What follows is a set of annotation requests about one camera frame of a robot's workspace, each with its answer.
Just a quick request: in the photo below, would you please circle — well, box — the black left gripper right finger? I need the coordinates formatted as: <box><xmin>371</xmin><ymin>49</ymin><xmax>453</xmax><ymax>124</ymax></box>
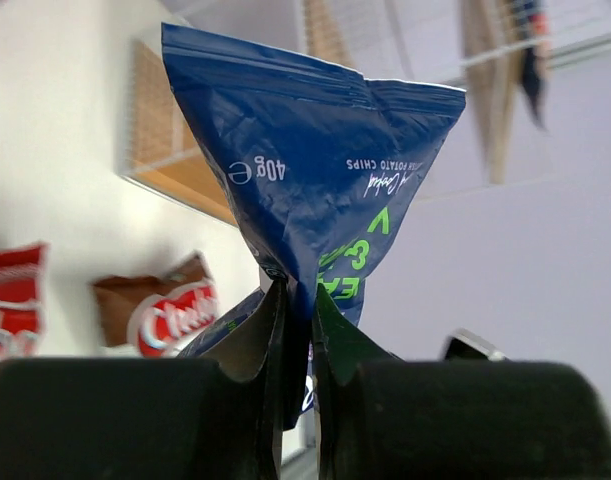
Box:
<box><xmin>312</xmin><ymin>289</ymin><xmax>611</xmax><ymax>479</ymax></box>

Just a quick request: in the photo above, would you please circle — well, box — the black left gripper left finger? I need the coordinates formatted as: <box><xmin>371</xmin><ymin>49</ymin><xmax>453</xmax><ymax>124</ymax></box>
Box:
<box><xmin>0</xmin><ymin>283</ymin><xmax>286</xmax><ymax>479</ymax></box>

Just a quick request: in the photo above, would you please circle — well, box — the blue Burts sea salt bag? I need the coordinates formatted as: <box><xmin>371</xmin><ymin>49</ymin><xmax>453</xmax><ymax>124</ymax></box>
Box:
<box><xmin>161</xmin><ymin>24</ymin><xmax>466</xmax><ymax>427</ymax></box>

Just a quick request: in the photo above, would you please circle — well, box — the blue Burts spicy chilli bag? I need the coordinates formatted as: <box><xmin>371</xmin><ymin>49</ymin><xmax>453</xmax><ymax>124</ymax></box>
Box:
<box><xmin>512</xmin><ymin>1</ymin><xmax>551</xmax><ymax>130</ymax></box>

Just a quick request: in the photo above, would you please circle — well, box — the brown Chuba bag on right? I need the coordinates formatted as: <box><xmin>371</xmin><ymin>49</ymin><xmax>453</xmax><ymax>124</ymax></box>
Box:
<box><xmin>91</xmin><ymin>251</ymin><xmax>218</xmax><ymax>357</ymax></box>

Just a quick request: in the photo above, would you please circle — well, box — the red Chuba bag in middle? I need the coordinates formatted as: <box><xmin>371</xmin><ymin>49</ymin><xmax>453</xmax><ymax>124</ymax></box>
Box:
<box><xmin>0</xmin><ymin>242</ymin><xmax>48</xmax><ymax>361</ymax></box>

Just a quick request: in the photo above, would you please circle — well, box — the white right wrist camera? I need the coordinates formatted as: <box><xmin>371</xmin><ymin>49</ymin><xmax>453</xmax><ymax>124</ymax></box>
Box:
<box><xmin>443</xmin><ymin>328</ymin><xmax>507</xmax><ymax>361</ymax></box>

